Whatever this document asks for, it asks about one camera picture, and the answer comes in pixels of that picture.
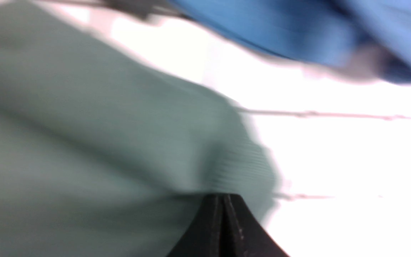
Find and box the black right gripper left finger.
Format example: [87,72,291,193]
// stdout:
[168,194,224,257]

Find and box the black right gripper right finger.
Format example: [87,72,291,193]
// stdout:
[222,194,288,257]

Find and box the green long-sleeve top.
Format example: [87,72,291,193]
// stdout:
[0,1,276,257]

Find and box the white grid-pattern tablecloth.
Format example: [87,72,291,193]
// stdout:
[45,0,411,257]

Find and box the blue garment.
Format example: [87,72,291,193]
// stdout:
[170,0,411,84]

